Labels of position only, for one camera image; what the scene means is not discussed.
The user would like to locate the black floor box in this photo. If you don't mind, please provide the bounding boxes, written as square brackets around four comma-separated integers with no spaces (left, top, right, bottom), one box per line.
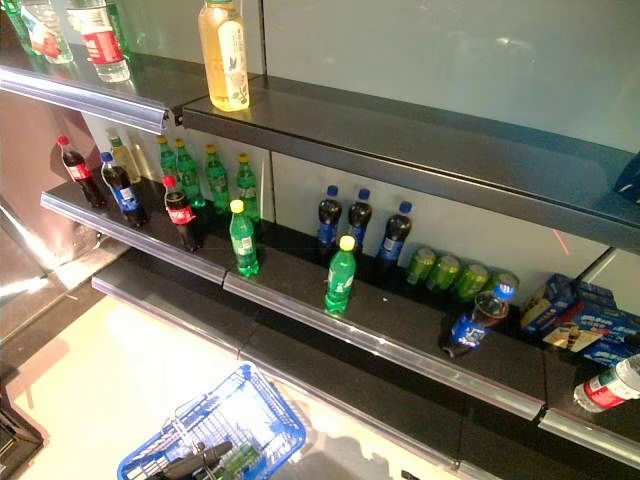
[0,367,51,480]

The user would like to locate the small blue snack box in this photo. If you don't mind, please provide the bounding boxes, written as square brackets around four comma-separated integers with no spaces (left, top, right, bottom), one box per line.
[572,279,620,311]

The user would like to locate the cola bottle red label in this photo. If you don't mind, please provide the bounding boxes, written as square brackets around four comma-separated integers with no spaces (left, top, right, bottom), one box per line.
[55,135,108,209]
[160,174,202,253]

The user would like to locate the green soda bottle yellow cap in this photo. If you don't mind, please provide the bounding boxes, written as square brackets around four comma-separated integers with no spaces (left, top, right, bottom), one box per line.
[204,144,232,215]
[228,199,262,278]
[219,442,262,476]
[156,134,179,179]
[173,138,206,209]
[323,234,358,316]
[235,153,262,224]

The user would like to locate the large yellow tea bottle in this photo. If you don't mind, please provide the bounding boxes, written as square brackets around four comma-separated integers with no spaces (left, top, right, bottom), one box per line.
[197,0,251,112]

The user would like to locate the small yellow drink bottle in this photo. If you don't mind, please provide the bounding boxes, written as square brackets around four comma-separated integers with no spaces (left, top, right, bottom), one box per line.
[108,134,143,184]

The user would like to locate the blue yellow snack box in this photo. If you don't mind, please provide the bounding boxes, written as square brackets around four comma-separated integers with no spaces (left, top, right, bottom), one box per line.
[519,273,577,335]

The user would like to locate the blue plastic shopping basket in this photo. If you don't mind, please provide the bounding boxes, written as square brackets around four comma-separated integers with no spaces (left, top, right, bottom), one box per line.
[116,361,308,480]

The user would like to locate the cola bottle blue label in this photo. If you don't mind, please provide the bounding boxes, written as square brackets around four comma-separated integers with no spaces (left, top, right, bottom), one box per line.
[346,187,374,256]
[438,282,517,359]
[99,151,150,229]
[374,200,415,277]
[315,185,344,261]

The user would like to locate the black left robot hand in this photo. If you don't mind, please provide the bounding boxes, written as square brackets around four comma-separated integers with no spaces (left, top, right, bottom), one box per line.
[149,439,235,480]

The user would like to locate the dark shelf without rail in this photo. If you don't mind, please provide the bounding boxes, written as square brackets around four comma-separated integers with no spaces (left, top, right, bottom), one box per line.
[181,74,640,254]

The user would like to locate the black shelf with clear rail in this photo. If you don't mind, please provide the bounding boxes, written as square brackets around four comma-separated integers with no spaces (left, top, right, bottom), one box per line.
[0,42,264,137]
[537,319,640,471]
[222,222,549,422]
[39,172,276,287]

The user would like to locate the green plastic bottle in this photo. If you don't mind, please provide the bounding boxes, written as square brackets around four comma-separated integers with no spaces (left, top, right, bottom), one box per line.
[2,0,35,55]
[105,0,134,59]

